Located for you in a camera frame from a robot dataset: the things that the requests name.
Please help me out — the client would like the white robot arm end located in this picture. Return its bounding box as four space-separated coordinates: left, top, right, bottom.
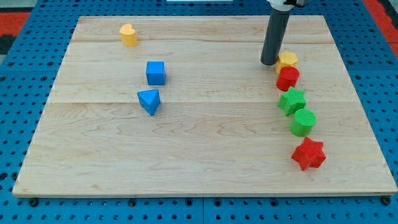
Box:
267 0 311 11

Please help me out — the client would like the blue cube block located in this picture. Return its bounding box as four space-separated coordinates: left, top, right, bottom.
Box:
146 61 166 85

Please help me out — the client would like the light wooden board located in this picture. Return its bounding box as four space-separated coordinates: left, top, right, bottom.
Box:
12 16 397 198

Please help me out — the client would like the blue triangle block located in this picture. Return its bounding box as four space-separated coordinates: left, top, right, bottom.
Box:
137 89 160 116

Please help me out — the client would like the green star block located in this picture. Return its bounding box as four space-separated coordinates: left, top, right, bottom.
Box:
277 86 307 116

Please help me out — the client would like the red cylinder block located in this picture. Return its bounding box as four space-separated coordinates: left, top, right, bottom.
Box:
276 66 300 91

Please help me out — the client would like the yellow hexagon block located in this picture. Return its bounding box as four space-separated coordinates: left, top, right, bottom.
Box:
274 51 299 74

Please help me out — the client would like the green cylinder block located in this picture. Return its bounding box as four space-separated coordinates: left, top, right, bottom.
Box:
290 108 317 137

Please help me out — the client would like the yellow heart block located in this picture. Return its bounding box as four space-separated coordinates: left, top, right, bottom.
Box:
119 24 138 47

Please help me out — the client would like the red star block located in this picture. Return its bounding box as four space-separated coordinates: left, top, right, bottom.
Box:
291 137 326 170

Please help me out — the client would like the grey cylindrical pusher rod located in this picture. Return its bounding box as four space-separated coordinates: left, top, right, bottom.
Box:
261 9 290 66

